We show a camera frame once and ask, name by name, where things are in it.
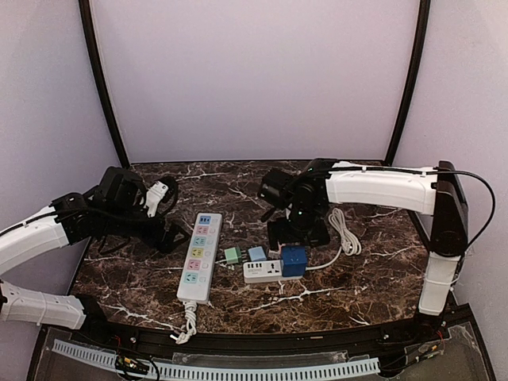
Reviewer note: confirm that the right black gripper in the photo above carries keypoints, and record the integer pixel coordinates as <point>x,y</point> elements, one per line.
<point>298,234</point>

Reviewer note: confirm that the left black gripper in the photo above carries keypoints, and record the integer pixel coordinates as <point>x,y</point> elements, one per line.
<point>163,236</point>

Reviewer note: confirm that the blue cube socket adapter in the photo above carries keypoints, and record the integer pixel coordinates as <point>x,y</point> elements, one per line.
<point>293,261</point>

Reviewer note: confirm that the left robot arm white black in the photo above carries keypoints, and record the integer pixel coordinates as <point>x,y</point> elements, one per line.
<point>67,221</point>

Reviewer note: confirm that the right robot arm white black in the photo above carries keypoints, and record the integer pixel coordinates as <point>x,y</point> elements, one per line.
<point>300,202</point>

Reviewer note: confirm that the pink plug adapter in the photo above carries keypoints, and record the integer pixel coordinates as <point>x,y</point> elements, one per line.
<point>273,255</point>

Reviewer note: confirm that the green plug adapter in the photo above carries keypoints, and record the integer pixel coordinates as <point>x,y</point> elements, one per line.
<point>233,255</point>

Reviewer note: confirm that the light blue plug adapter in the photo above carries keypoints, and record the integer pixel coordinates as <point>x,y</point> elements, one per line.
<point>257,254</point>

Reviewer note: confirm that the long white colourful power strip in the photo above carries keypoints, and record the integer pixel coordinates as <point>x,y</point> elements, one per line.
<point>198,268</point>

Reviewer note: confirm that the small white power strip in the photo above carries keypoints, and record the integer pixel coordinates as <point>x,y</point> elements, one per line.
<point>262,271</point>

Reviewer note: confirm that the white coiled cable small strip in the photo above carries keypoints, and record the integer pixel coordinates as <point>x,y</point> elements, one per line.
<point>350,244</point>

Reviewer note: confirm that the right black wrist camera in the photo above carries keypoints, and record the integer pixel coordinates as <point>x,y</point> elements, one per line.
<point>275,188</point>

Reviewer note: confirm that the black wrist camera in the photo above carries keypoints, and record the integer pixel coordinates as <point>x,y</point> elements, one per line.
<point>275,188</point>
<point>118,188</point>

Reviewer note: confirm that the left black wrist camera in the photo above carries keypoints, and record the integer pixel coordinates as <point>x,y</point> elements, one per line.
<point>118,188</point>

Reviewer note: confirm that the white cable long strip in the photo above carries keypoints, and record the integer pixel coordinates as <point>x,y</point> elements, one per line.
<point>190,313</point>

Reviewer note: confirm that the white slotted cable duct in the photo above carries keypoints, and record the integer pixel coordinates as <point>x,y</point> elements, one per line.
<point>166,371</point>

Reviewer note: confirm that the black front table rail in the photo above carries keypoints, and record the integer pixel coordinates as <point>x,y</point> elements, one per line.
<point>387,339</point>

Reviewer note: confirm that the left black frame post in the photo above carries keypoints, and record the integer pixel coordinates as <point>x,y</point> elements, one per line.
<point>100,81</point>

